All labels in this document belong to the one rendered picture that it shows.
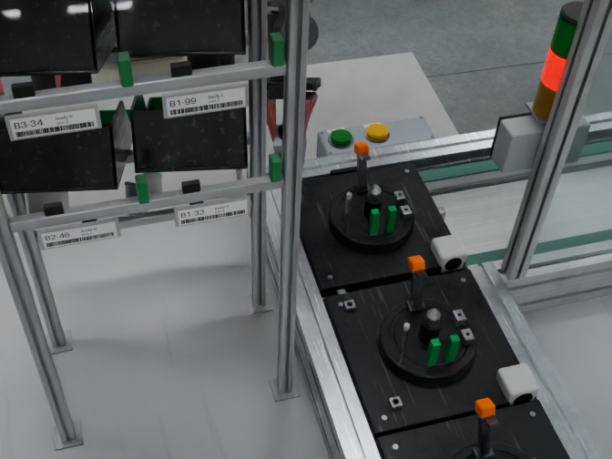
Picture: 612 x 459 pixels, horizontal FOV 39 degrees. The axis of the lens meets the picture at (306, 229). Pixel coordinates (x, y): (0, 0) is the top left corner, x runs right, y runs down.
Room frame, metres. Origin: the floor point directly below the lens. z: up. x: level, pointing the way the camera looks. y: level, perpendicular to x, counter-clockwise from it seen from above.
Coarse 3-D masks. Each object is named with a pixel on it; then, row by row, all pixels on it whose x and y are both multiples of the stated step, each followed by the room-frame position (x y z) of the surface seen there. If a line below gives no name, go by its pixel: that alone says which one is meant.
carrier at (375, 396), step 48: (384, 288) 0.84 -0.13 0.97; (432, 288) 0.84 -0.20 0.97; (336, 336) 0.75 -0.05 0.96; (384, 336) 0.73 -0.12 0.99; (432, 336) 0.72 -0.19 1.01; (480, 336) 0.76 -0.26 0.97; (384, 384) 0.66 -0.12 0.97; (432, 384) 0.67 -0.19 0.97; (480, 384) 0.67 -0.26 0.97; (528, 384) 0.66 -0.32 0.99; (384, 432) 0.59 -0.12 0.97
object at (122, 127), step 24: (0, 120) 0.73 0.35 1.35; (120, 120) 0.78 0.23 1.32; (0, 144) 0.69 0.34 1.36; (24, 144) 0.69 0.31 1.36; (48, 144) 0.70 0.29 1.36; (72, 144) 0.70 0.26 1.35; (96, 144) 0.70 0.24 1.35; (120, 144) 0.75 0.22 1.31; (0, 168) 0.68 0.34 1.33; (24, 168) 0.68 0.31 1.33; (48, 168) 0.69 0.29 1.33; (72, 168) 0.69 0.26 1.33; (96, 168) 0.69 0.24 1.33; (120, 168) 0.72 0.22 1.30; (24, 192) 0.67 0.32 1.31
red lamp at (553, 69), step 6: (552, 54) 0.92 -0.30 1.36; (546, 60) 0.92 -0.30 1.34; (552, 60) 0.91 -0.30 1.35; (558, 60) 0.91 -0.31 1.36; (564, 60) 0.90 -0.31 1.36; (546, 66) 0.92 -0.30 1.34; (552, 66) 0.91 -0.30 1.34; (558, 66) 0.90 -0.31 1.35; (564, 66) 0.90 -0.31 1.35; (546, 72) 0.92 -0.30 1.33; (552, 72) 0.91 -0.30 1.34; (558, 72) 0.90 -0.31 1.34; (546, 78) 0.91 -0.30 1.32; (552, 78) 0.91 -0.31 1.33; (558, 78) 0.90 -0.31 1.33; (546, 84) 0.91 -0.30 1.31; (552, 84) 0.91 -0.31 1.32; (558, 84) 0.90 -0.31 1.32
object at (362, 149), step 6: (354, 144) 1.06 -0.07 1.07; (360, 144) 1.05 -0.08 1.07; (366, 144) 1.05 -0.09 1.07; (354, 150) 1.05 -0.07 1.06; (360, 150) 1.04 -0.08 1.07; (366, 150) 1.04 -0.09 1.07; (360, 156) 1.03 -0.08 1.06; (366, 156) 1.03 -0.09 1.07; (360, 162) 1.04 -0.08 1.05; (366, 162) 1.04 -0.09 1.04; (360, 168) 1.03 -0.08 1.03; (366, 168) 1.04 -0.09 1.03; (360, 174) 1.03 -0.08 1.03; (366, 174) 1.03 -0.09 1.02; (360, 180) 1.03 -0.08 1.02; (366, 180) 1.03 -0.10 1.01; (360, 186) 1.02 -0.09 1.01; (366, 186) 1.03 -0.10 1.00
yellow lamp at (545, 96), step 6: (540, 78) 0.93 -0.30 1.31; (540, 84) 0.92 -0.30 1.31; (540, 90) 0.92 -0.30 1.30; (546, 90) 0.91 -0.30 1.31; (552, 90) 0.91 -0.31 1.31; (540, 96) 0.92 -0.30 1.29; (546, 96) 0.91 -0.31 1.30; (552, 96) 0.90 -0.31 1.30; (534, 102) 0.93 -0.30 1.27; (540, 102) 0.91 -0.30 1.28; (546, 102) 0.91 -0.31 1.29; (552, 102) 0.90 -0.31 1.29; (534, 108) 0.92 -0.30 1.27; (540, 108) 0.91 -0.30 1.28; (546, 108) 0.90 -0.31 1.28; (540, 114) 0.91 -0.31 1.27; (546, 114) 0.90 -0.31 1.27; (546, 120) 0.90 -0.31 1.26
